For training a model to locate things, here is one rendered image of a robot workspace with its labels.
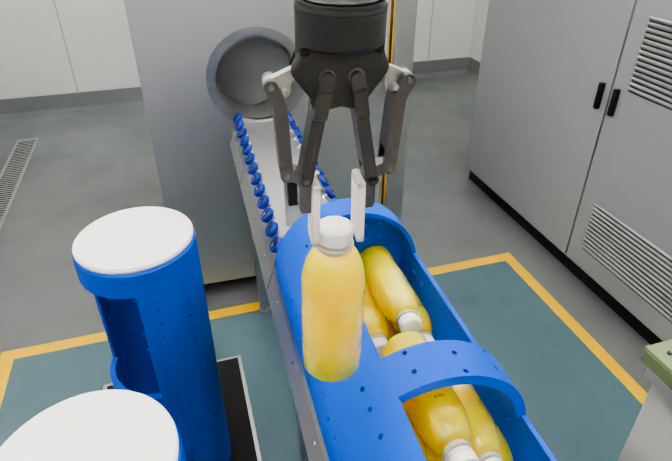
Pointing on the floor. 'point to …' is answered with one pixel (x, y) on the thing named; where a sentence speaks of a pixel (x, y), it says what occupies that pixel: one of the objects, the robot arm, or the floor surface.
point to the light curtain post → (402, 6)
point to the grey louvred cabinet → (584, 121)
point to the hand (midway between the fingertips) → (336, 209)
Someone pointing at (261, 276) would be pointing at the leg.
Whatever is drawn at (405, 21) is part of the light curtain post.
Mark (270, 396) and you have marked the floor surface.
